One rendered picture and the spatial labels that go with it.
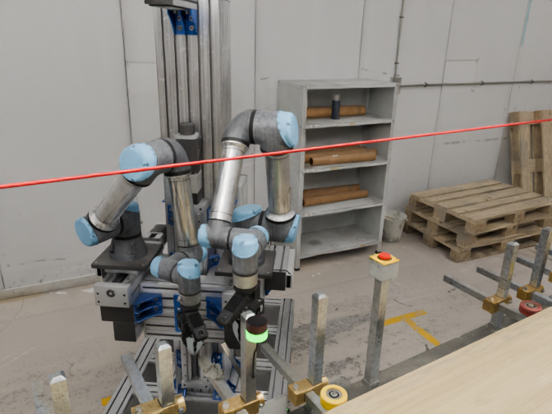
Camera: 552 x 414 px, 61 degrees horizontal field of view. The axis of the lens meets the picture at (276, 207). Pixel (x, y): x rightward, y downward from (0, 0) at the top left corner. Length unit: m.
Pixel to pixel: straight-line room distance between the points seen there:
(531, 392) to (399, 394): 0.41
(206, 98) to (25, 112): 1.97
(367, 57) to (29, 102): 2.74
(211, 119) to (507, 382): 1.39
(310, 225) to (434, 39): 2.11
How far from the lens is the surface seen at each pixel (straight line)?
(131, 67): 3.67
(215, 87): 1.89
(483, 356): 1.82
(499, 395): 1.67
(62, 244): 3.93
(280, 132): 1.54
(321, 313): 1.50
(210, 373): 1.64
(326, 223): 4.60
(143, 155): 1.53
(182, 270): 1.60
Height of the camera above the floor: 1.91
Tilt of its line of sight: 20 degrees down
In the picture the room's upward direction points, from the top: 1 degrees clockwise
